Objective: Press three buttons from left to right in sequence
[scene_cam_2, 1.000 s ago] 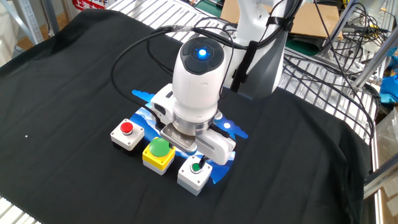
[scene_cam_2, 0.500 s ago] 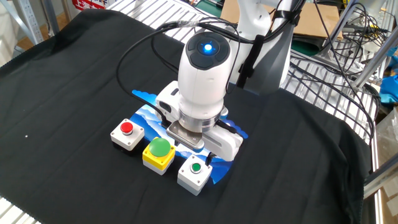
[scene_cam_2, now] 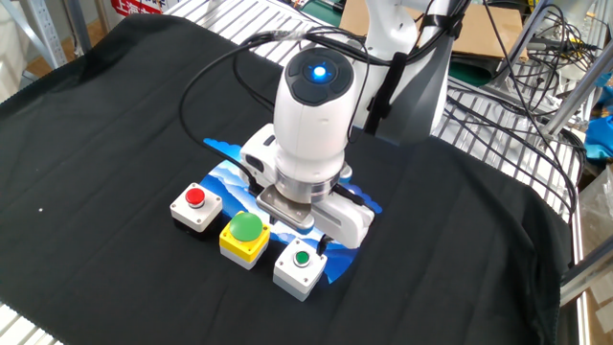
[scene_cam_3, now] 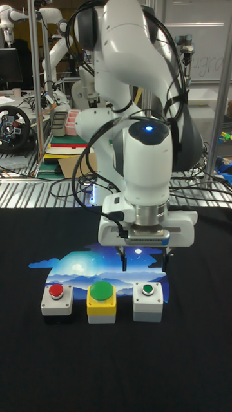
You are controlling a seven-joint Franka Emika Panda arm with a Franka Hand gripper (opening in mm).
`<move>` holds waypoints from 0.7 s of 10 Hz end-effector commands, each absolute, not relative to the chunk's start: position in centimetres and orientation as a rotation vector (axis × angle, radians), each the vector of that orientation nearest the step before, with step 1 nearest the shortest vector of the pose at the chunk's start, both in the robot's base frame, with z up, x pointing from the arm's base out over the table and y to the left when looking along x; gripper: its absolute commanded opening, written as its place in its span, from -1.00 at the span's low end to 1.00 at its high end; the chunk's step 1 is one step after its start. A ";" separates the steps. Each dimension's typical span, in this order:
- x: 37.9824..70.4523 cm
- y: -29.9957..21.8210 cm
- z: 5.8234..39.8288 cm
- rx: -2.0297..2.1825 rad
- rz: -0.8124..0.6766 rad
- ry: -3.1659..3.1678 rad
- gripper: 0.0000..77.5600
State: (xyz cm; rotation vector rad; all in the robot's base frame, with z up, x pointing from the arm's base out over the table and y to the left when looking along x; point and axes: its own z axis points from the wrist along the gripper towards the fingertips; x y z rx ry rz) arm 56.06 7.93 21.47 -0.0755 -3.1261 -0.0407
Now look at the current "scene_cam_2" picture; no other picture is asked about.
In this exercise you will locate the perforated metal post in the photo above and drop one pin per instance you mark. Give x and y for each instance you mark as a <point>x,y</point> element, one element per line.
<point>45,33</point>

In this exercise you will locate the white box small green button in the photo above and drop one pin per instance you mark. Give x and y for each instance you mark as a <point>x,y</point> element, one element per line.
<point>297,280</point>

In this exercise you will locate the aluminium frame post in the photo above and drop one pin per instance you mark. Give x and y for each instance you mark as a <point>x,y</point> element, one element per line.
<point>524,40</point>

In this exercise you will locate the dark metal post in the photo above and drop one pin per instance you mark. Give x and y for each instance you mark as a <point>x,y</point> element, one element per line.
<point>79,24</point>

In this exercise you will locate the yellow box green mushroom button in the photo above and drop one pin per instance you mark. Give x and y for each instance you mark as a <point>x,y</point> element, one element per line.
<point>237,246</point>

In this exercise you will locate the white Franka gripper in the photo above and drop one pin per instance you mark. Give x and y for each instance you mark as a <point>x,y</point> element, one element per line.
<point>349,223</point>

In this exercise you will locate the white box red button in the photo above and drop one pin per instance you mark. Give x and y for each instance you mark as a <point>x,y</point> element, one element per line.
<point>201,215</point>

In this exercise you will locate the red white sign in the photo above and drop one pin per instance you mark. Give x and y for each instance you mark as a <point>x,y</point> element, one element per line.
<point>139,7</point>

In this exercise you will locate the brown cardboard sheet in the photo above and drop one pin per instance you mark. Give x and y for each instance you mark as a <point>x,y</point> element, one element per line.
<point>488,33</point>

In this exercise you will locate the black cloth with blue print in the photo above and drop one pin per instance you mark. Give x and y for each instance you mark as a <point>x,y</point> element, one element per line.
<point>431,239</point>

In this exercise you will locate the aluminium frame profile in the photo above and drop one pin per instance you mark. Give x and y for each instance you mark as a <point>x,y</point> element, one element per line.
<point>584,280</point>
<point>574,91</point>

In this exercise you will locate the clear plastic bag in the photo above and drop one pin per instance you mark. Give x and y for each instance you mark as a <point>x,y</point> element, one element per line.
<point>598,201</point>

